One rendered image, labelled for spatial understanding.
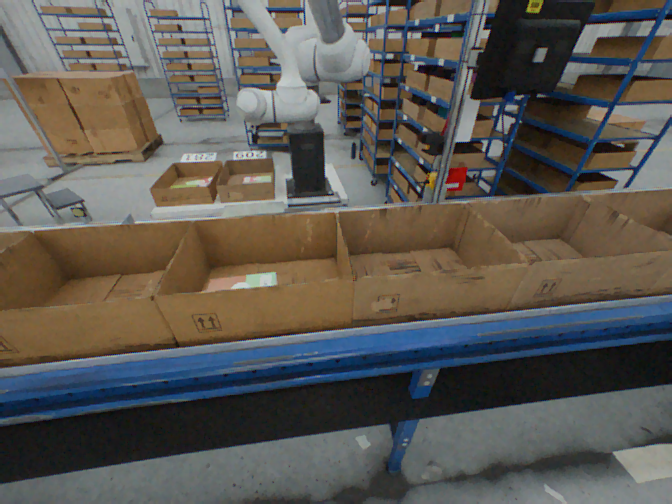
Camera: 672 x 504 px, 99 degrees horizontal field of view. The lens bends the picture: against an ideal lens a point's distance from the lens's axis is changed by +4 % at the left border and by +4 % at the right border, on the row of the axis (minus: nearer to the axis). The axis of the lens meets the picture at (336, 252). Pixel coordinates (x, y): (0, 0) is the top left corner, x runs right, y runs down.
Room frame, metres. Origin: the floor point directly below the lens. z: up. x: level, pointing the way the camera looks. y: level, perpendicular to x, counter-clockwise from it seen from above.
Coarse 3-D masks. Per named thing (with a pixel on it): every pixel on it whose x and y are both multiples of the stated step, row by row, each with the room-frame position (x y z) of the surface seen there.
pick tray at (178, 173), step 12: (168, 168) 1.59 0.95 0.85; (180, 168) 1.68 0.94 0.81; (192, 168) 1.69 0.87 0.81; (204, 168) 1.70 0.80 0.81; (216, 168) 1.71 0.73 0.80; (156, 180) 1.41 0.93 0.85; (168, 180) 1.53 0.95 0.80; (180, 180) 1.63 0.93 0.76; (192, 180) 1.63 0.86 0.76; (216, 180) 1.50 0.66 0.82; (156, 192) 1.31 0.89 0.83; (168, 192) 1.31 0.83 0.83; (180, 192) 1.32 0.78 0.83; (192, 192) 1.33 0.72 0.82; (204, 192) 1.34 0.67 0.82; (216, 192) 1.44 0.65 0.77; (156, 204) 1.30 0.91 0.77; (168, 204) 1.31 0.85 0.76; (180, 204) 1.32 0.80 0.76; (192, 204) 1.33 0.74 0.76; (204, 204) 1.34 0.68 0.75
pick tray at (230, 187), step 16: (240, 160) 1.74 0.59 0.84; (256, 160) 1.75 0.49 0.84; (272, 160) 1.72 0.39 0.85; (224, 176) 1.57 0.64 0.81; (240, 176) 1.69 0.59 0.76; (256, 176) 1.69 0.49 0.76; (272, 176) 1.47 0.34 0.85; (224, 192) 1.35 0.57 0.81; (240, 192) 1.37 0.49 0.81; (256, 192) 1.38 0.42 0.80; (272, 192) 1.40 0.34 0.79
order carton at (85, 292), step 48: (48, 240) 0.62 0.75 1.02; (96, 240) 0.63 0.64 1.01; (144, 240) 0.65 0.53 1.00; (0, 288) 0.47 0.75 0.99; (48, 288) 0.55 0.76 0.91; (96, 288) 0.57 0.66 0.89; (144, 288) 0.58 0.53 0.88; (0, 336) 0.34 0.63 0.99; (48, 336) 0.35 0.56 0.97; (96, 336) 0.36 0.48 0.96; (144, 336) 0.37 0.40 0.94
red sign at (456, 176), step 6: (450, 168) 1.41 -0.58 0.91; (456, 168) 1.42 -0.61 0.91; (462, 168) 1.42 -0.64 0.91; (450, 174) 1.41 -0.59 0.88; (456, 174) 1.42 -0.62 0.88; (462, 174) 1.42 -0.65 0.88; (450, 180) 1.41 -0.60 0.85; (456, 180) 1.42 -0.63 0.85; (462, 180) 1.42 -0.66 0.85; (450, 186) 1.41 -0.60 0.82; (456, 186) 1.42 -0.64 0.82; (462, 186) 1.42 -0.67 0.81
